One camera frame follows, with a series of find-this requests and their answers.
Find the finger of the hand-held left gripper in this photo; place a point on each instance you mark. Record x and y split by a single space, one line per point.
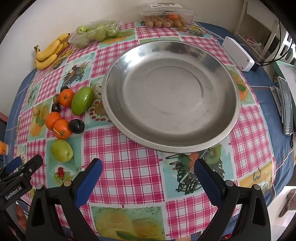
13 163
31 165

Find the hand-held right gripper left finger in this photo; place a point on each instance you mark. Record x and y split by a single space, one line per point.
91 176

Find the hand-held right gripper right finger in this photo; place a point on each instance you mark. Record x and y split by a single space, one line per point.
205 178

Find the orange tangerine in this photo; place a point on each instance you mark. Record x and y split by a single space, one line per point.
62 130
66 97
52 118

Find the tan longan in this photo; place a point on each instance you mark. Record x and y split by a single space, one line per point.
35 112
55 98

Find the green mango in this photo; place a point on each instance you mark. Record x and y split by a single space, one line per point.
82 100

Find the large steel bowl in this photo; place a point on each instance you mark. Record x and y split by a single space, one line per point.
171 97

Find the pile of small green fruits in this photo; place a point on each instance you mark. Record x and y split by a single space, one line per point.
100 33

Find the orange cup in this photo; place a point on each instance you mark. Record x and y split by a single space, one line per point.
2 148

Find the pink checkered fruit-print tablecloth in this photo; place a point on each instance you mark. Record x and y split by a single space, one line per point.
129 162

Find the pink chair back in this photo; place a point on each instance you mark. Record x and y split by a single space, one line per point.
2 117

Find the smartphone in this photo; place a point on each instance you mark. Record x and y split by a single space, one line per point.
286 106

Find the bunch of yellow bananas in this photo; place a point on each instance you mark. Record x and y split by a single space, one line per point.
47 56

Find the checkered picture tablecloth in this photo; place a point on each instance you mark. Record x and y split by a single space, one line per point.
261 78

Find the white rectangular device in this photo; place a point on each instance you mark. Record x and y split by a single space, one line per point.
238 54

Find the clear plastic bag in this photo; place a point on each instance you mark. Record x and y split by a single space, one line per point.
78 40

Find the pale green box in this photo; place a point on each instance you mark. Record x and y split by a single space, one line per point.
285 69

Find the white shelf rack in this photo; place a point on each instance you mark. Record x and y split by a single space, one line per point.
256 25

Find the pile of brown longans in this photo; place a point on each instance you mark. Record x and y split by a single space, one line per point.
159 23

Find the small boxed tangerine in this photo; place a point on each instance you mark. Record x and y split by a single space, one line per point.
173 17

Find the clear plastic clamshell box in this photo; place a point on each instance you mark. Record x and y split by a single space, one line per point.
166 8

